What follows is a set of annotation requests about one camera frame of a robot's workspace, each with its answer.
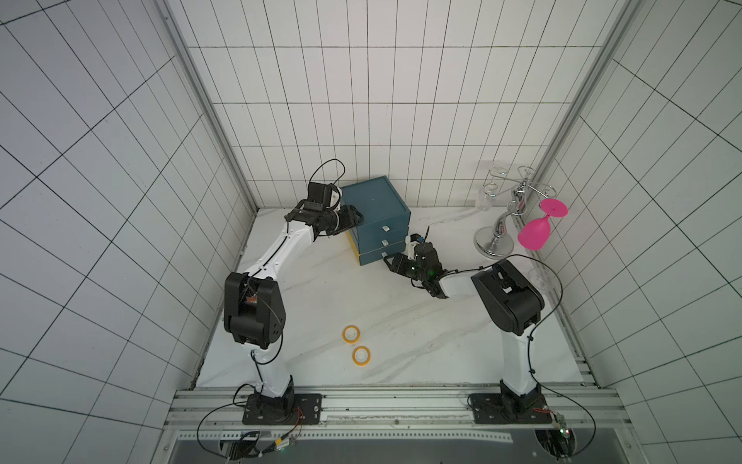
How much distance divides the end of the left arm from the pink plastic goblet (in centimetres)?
55

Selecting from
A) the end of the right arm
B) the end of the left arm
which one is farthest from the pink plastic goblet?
the end of the left arm

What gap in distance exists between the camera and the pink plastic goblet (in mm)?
828

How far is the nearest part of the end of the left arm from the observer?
25.7 inches

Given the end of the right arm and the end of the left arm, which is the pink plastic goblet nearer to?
the end of the right arm
